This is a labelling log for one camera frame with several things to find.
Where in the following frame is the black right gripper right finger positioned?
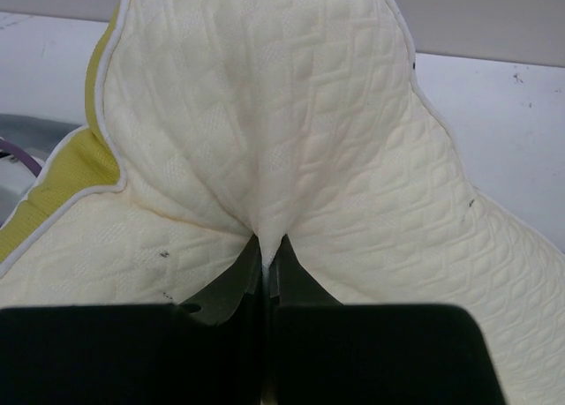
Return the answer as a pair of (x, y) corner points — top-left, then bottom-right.
(270, 237), (505, 404)

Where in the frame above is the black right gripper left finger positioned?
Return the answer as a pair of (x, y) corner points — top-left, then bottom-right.
(1, 237), (261, 404)

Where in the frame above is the cream and yellow pillow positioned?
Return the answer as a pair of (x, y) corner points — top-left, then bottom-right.
(1, 0), (564, 404)

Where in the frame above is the grey pillowcase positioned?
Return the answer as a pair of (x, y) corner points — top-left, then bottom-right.
(1, 114), (82, 161)

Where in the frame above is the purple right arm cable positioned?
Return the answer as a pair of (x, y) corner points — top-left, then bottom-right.
(0, 139), (43, 176)

